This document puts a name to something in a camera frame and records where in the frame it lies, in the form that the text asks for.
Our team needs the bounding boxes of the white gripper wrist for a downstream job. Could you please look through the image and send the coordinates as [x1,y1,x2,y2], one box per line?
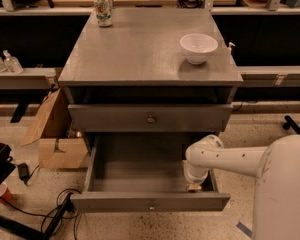
[183,135,224,192]

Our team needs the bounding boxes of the grey drawer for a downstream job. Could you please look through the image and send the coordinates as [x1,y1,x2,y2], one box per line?
[71,133,230,213]
[68,104,232,132]

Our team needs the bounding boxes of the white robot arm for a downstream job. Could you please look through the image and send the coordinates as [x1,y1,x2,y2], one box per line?
[184,135,300,240]

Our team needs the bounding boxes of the grey wooden drawer cabinet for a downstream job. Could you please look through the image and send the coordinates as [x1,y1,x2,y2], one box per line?
[59,8,242,137]

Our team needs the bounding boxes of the grey top drawer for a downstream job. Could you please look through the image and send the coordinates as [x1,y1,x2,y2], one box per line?
[68,104,232,132]

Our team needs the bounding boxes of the black leg at right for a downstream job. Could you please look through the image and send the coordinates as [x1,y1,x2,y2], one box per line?
[283,115,300,135]

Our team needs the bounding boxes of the black stand base leg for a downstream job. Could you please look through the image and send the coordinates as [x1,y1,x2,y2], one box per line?
[0,192,75,240]

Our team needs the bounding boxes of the brown cardboard box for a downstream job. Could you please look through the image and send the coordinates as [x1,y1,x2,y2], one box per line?
[21,89,88,169]

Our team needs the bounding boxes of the white ceramic bowl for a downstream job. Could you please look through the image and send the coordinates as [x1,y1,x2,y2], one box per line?
[179,33,218,65]

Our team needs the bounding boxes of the small white pump bottle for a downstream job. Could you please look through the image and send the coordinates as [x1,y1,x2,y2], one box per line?
[228,42,236,54]

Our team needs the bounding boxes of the black power adapter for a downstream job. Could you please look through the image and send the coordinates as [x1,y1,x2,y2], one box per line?
[17,163,30,182]

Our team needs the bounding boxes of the red plastic cup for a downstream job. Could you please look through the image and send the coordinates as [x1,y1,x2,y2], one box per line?
[0,182,13,204]

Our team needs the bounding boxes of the clear sanitizer bottle right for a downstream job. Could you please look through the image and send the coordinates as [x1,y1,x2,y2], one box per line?
[3,50,23,74]

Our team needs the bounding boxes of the black coiled floor cable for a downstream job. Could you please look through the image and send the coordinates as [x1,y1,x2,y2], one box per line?
[0,188,85,240]

